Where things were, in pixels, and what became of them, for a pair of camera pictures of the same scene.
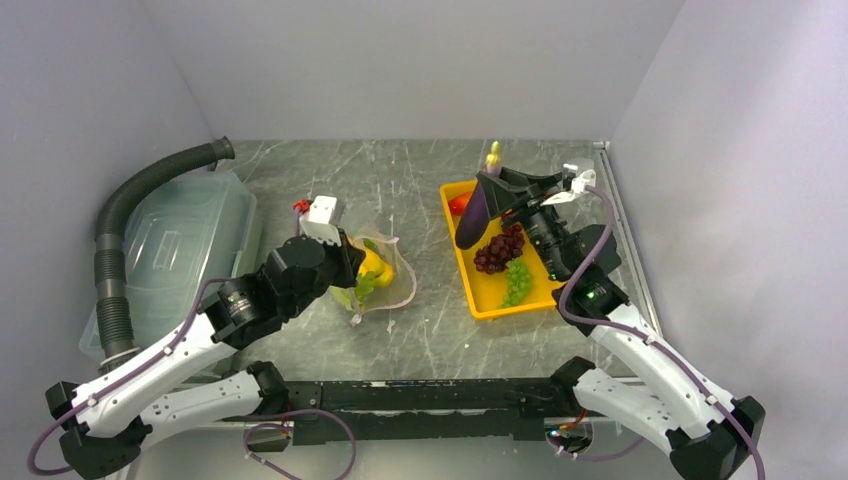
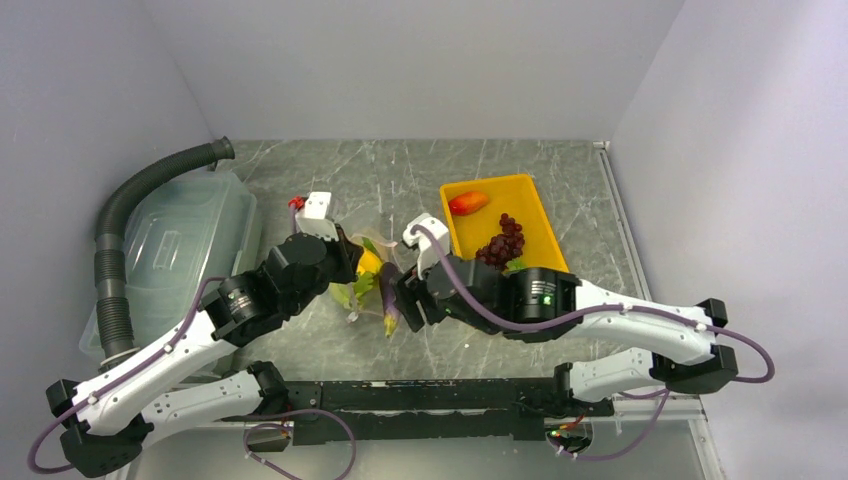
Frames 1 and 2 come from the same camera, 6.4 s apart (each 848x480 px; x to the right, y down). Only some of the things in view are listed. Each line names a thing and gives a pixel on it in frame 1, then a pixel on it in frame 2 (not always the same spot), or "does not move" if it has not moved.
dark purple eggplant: x=476 y=217 to x=389 y=301
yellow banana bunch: x=382 y=271 does not move
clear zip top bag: x=384 y=280 does not move
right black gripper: x=499 y=194 to x=408 y=287
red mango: x=458 y=203 does not move
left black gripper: x=349 y=260 does not move
